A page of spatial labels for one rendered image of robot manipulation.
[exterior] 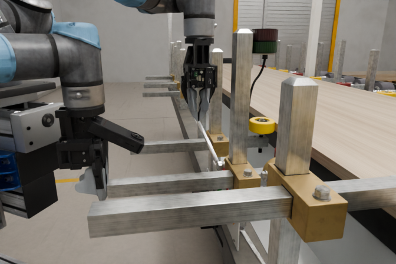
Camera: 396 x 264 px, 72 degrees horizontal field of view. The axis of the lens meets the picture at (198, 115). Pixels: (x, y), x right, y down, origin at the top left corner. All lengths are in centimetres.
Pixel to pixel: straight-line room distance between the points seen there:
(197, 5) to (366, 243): 60
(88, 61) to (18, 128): 27
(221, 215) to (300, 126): 15
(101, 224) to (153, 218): 6
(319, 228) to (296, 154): 10
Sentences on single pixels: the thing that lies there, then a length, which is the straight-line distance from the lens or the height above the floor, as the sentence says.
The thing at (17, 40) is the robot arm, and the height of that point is 115.
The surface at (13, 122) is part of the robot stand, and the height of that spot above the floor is 98.
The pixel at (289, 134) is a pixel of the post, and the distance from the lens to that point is 38.
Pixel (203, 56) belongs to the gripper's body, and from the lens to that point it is 67.
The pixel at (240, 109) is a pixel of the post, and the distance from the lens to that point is 62.
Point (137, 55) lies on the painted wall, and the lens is 825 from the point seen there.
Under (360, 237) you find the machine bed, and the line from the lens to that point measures 67.
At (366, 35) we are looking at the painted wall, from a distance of 1063.
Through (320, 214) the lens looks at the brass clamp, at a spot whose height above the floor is 96.
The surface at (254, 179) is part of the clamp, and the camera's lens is 60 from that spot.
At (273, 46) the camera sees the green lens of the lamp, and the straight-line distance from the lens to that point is 61.
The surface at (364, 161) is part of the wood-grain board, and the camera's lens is 69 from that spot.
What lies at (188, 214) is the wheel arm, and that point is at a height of 95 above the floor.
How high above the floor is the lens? 115
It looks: 15 degrees down
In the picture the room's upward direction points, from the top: straight up
